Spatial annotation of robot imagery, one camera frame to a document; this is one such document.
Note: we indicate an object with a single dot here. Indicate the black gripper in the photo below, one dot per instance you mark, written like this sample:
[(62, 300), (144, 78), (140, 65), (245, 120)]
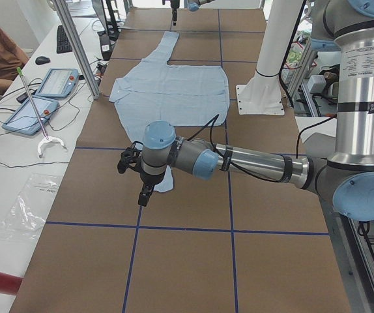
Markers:
[(174, 4), (148, 180)]

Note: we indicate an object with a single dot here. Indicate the light blue button shirt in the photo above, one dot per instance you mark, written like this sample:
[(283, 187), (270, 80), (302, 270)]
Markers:
[(155, 97)]

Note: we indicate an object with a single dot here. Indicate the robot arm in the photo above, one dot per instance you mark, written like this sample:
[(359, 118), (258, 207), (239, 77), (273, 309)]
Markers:
[(343, 177), (192, 5)]

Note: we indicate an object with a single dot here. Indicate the black power adapter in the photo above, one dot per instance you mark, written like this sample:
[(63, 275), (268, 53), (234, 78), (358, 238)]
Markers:
[(105, 47)]

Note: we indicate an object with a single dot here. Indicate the black keyboard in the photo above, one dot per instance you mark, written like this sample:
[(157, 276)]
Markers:
[(63, 43)]

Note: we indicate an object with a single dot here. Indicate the clear plastic bag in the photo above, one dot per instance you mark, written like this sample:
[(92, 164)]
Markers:
[(25, 220)]

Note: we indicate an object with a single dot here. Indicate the upper blue teach pendant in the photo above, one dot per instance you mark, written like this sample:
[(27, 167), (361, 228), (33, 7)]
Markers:
[(58, 83)]

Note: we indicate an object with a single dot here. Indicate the blue teach pendant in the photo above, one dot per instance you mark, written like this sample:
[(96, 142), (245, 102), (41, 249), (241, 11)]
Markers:
[(24, 120), (58, 83)]

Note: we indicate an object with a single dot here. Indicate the lower blue teach pendant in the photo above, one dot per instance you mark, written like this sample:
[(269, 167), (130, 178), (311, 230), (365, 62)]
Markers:
[(24, 120)]

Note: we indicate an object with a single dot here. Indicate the black computer mouse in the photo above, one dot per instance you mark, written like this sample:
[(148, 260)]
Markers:
[(41, 60)]

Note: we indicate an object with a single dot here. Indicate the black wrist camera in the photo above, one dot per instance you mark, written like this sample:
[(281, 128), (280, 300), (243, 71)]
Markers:
[(130, 159)]

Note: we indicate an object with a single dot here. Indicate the aluminium frame post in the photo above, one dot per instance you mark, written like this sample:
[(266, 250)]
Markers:
[(77, 47)]

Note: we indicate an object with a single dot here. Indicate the white camera mast base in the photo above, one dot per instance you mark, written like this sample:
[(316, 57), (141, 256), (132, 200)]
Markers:
[(262, 94)]

